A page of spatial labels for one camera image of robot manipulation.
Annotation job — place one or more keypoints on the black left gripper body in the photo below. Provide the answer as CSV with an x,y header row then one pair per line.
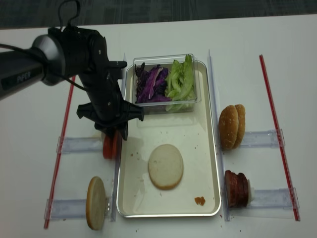
x,y
107,108

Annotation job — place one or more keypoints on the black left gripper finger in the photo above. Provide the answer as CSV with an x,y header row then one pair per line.
x,y
123,129
109,135

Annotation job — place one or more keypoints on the red tomato slice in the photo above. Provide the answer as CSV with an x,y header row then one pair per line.
x,y
107,147
114,144

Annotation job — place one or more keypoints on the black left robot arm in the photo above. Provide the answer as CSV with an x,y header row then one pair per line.
x,y
62,54

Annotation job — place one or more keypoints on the red tomato slice in holder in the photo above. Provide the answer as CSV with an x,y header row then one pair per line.
x,y
107,147

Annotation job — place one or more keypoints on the green lettuce leaves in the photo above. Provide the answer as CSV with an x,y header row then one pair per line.
x,y
180,85

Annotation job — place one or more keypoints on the front brown meat patty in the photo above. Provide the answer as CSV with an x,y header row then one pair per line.
x,y
232,188

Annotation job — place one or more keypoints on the brown meat patty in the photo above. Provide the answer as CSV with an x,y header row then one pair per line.
x,y
243,190
232,188

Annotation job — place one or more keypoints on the rear brown meat patty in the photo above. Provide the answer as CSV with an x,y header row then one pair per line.
x,y
243,190

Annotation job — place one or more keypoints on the purple cabbage leaves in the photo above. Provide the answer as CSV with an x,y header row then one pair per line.
x,y
151,85

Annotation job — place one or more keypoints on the left red strip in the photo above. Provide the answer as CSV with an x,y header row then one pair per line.
x,y
57,161

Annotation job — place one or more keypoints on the red strip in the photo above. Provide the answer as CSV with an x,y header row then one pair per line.
x,y
57,161
293,197

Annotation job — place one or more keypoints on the bottom bun slice on tray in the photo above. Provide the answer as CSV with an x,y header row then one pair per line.
x,y
165,167

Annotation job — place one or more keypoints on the white rectangular metal tray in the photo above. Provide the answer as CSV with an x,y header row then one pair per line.
x,y
192,133

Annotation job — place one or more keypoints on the clear plastic salad container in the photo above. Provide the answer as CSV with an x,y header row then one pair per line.
x,y
164,61

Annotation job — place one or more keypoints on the upright bun slice left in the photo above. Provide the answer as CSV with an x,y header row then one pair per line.
x,y
96,204

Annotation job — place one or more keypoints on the front burger bun top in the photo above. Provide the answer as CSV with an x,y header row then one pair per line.
x,y
228,127

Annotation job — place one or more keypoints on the burger bun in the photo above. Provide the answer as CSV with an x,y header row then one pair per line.
x,y
228,127
241,124

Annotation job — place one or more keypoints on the brown food crumb on tray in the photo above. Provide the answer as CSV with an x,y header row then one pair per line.
x,y
200,200

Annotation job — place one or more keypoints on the rear burger bun top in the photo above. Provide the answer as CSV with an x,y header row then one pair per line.
x,y
241,124

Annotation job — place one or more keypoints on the white patty pusher block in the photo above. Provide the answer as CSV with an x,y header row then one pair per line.
x,y
251,193

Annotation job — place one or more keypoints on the right red strip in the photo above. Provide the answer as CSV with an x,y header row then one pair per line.
x,y
293,197

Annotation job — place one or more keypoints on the left clear long rail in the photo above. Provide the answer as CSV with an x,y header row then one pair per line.
x,y
112,213

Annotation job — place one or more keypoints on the clear tomato holder rail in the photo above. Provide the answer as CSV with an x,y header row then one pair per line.
x,y
79,145

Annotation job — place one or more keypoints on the clear left bun holder rail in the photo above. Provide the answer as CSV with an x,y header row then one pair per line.
x,y
59,209

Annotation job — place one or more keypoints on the clear bun holder rail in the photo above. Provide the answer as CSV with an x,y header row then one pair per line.
x,y
263,139
59,209

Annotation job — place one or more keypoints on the clear right bun holder rail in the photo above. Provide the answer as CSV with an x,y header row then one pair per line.
x,y
263,139

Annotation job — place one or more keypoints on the clear patty holder rail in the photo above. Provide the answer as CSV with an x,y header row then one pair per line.
x,y
272,198

